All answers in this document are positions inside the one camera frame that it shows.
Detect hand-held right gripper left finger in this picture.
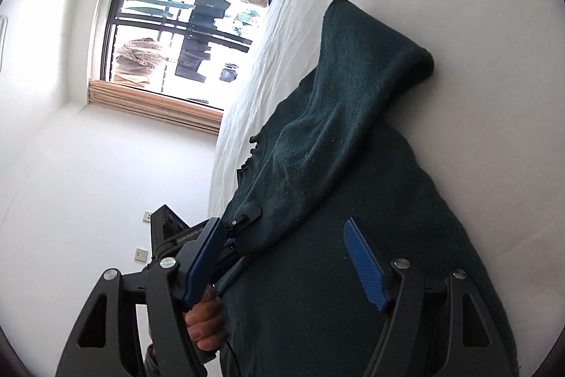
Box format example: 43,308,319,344
55,217,227,377

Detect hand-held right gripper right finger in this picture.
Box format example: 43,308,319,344
343,217,519,377

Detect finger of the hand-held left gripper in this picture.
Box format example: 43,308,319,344
225,207,262,230
213,242,248,296

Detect dark green knit sweater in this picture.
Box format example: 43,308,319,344
218,0,522,377

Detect dark hanging clothes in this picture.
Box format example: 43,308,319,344
176,0,227,83

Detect person's left hand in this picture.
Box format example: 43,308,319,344
184,289,231,354

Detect patterned hanging shirt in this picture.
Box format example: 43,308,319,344
114,39,167,85

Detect black framed window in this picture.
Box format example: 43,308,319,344
99,0,275,109

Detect bed with white sheet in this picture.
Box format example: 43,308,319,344
207,0,565,377

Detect black cable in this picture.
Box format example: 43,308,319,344
223,339,241,377

